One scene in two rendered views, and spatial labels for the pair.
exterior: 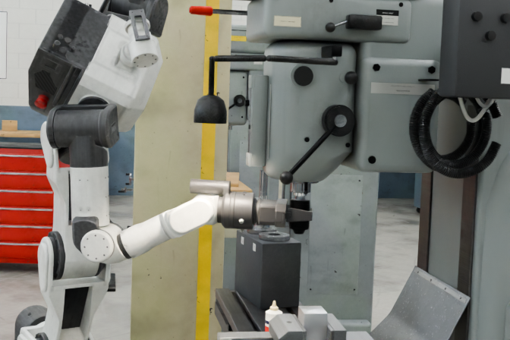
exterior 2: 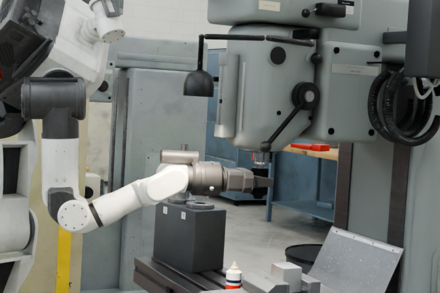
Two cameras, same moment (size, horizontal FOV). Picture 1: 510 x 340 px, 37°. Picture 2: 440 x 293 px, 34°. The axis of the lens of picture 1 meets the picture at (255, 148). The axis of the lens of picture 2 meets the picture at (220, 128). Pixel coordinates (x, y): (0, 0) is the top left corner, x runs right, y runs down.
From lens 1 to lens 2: 0.56 m
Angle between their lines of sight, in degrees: 17
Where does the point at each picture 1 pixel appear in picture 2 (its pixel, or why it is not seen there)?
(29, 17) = not seen: outside the picture
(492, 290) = (422, 241)
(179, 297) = (39, 274)
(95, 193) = (71, 165)
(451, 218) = (378, 182)
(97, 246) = (75, 216)
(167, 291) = not seen: hidden behind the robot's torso
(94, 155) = (71, 127)
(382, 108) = (339, 86)
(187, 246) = (48, 222)
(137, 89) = (99, 64)
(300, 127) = (273, 102)
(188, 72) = not seen: hidden behind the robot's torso
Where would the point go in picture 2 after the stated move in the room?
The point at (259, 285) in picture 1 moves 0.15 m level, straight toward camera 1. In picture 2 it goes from (190, 250) to (203, 263)
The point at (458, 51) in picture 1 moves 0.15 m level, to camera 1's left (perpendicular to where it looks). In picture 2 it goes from (430, 38) to (371, 33)
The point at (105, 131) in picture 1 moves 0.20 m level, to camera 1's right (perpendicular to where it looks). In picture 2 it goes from (83, 103) to (164, 108)
